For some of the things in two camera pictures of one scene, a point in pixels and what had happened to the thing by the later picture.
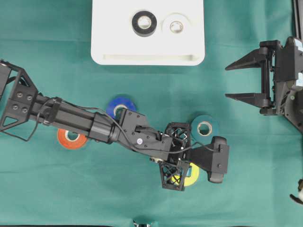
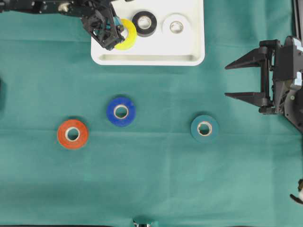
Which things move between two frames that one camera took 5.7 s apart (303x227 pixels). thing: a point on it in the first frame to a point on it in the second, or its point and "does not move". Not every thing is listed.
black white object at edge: (299, 198) does not move
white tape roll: (176, 23) does not move
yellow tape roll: (188, 181) to (127, 43)
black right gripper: (286, 74) does not move
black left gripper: (174, 172) to (104, 25)
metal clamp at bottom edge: (136, 224) does not move
